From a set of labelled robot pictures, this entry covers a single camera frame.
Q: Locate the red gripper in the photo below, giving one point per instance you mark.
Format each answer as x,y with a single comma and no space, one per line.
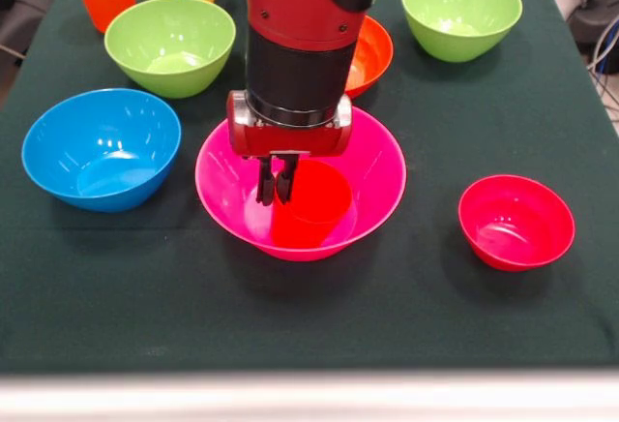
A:
290,140

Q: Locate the red cup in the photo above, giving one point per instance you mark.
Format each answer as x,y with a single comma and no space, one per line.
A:
314,199

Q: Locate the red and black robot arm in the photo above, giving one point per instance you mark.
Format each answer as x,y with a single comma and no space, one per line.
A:
300,6

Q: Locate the large pink bowl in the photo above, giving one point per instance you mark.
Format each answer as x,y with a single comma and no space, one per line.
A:
377,175

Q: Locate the orange bowl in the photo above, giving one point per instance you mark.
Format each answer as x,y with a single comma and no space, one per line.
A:
372,54

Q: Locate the green bowl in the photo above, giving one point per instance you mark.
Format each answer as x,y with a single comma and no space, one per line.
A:
459,10
169,44

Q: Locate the dark green tablecloth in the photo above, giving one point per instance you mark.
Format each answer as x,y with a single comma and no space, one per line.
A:
145,296

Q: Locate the light blue bowl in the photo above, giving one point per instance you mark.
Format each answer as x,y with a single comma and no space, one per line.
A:
97,151

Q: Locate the small crimson bowl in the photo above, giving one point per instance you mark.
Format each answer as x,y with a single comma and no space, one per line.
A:
515,223

